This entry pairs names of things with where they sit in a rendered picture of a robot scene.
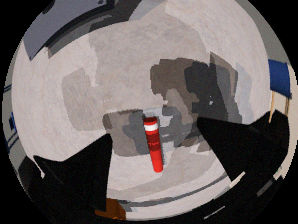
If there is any red peg with white band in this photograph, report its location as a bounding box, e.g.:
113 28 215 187
144 116 164 173

